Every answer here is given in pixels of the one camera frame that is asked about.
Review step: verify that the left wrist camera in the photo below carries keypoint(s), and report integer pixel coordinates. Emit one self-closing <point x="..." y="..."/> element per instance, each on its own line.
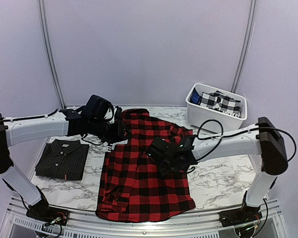
<point x="97" y="108"/>

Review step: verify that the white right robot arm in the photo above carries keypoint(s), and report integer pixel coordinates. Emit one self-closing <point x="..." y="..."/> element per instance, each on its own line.
<point x="275" y="146"/>

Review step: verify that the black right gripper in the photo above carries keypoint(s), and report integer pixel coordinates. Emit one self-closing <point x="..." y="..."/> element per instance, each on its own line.
<point x="163" y="170"/>

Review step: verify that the black white plaid shirt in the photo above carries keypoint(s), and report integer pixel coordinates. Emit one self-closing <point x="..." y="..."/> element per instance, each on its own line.
<point x="221" y="102"/>

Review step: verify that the blue folded garment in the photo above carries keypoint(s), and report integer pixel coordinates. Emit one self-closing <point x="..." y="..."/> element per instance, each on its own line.
<point x="195" y="98"/>

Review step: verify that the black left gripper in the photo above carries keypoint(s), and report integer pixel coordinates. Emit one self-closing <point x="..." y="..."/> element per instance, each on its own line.
<point x="118" y="133"/>

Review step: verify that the white plastic bin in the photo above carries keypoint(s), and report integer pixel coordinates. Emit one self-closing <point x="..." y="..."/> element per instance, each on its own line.
<point x="196" y="114"/>

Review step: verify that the black pinstripe folded shirt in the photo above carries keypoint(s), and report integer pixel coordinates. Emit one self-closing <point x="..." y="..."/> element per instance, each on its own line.
<point x="62" y="159"/>

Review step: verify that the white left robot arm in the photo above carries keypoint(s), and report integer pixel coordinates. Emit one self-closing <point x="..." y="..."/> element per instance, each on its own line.
<point x="62" y="123"/>

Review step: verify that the red black plaid shirt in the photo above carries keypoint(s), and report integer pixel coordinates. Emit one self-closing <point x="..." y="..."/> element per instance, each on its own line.
<point x="131" y="188"/>

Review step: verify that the left wall corner profile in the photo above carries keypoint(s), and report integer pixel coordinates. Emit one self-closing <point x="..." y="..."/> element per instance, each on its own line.
<point x="49" y="53"/>

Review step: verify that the aluminium front frame rail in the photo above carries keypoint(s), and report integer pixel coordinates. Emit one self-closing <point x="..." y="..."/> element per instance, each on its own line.
<point x="192" y="224"/>

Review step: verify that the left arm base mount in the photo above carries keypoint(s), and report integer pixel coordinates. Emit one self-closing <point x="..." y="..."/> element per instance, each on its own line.
<point x="51" y="217"/>

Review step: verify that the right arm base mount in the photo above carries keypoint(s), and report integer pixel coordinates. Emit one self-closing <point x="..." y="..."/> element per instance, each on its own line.
<point x="245" y="223"/>

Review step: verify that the right wall corner profile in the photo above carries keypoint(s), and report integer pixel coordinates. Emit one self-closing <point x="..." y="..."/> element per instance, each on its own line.
<point x="245" y="46"/>

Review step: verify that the wall corner profile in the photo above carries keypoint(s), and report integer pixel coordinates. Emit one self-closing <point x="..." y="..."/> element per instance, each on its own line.
<point x="245" y="46"/>
<point x="49" y="53"/>

